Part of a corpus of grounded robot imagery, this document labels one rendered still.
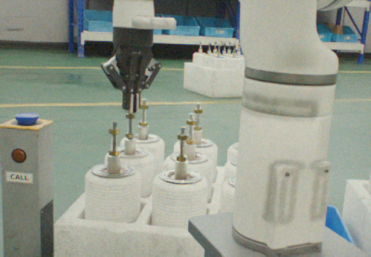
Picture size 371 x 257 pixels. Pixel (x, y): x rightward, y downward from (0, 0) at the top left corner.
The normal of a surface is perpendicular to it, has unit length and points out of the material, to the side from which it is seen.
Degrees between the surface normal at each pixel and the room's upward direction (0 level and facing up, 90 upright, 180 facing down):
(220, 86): 90
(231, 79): 90
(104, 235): 90
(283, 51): 95
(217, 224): 0
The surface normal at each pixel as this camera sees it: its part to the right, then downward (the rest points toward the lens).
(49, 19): 0.42, 0.24
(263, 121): -0.58, 0.15
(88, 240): -0.08, 0.23
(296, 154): 0.22, 0.25
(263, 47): -0.73, 0.11
